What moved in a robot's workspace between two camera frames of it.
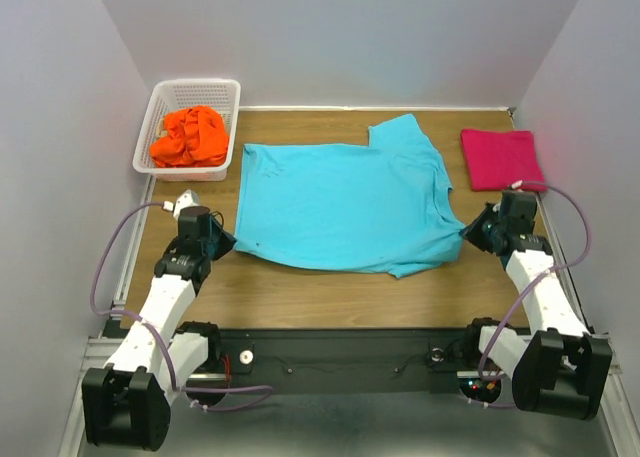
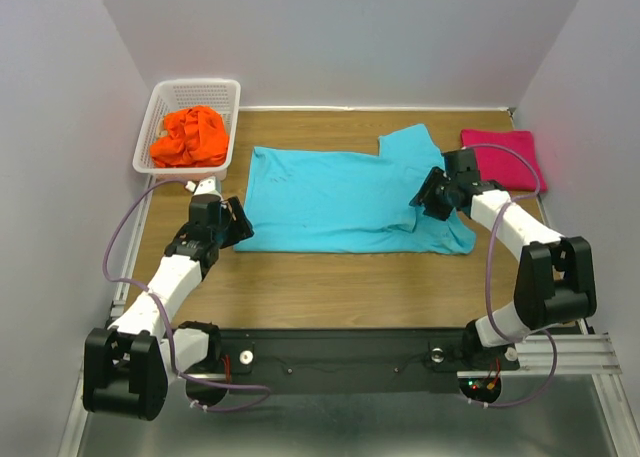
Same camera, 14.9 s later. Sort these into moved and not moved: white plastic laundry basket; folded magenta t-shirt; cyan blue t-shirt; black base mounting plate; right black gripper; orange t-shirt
Moved: right black gripper; cyan blue t-shirt
Not moved: orange t-shirt; black base mounting plate; white plastic laundry basket; folded magenta t-shirt
